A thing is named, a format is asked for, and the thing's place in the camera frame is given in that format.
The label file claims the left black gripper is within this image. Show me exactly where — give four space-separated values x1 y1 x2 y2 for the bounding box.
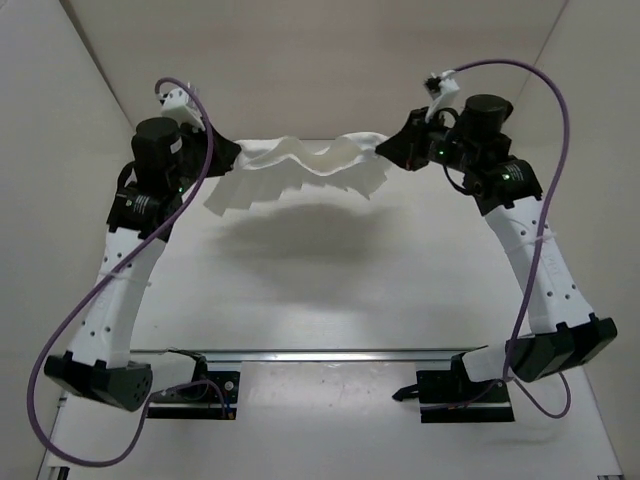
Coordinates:
179 107 247 180

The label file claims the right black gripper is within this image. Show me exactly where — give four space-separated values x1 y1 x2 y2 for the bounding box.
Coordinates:
375 109 475 174

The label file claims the white pleated skirt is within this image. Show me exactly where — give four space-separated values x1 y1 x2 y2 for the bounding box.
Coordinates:
204 132 391 216

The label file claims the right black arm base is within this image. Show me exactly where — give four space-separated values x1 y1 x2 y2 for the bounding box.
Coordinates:
392 354 515 424

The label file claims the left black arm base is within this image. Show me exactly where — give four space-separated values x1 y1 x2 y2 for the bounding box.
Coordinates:
147 348 241 421

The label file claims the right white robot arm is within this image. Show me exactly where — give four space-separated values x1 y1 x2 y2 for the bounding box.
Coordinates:
376 94 618 401

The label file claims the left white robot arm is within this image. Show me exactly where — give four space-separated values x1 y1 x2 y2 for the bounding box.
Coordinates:
44 117 241 411

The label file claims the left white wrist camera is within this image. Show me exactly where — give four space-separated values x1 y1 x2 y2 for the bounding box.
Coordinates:
156 87 205 132

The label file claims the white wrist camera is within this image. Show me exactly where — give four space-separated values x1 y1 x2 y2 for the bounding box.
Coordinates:
156 87 205 132
423 70 460 122

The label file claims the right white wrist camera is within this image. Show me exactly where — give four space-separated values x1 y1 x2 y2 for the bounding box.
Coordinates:
423 70 460 122

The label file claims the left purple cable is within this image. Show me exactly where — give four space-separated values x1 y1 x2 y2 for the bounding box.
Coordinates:
27 76 226 455

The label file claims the purple cable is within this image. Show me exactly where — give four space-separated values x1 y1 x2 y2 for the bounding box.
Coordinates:
27 76 226 455
449 59 573 417

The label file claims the aluminium front rail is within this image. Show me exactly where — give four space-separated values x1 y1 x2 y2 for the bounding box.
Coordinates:
149 349 461 363

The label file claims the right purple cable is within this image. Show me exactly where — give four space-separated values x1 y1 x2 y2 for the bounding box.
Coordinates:
449 59 573 417

